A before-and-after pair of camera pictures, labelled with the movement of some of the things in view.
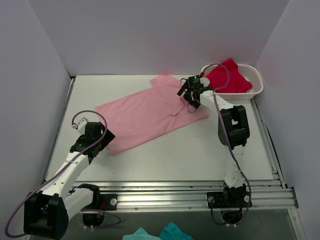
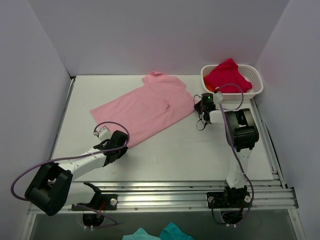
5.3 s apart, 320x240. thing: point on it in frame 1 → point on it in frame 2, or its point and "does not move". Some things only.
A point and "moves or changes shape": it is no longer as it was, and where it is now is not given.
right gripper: x=186 y=90 → x=199 y=107
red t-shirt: x=238 y=81 does not move
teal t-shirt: x=171 y=232 does not move
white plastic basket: x=252 y=73 does not move
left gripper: x=104 y=139 → x=122 y=149
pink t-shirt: x=152 y=111 moves or changes shape
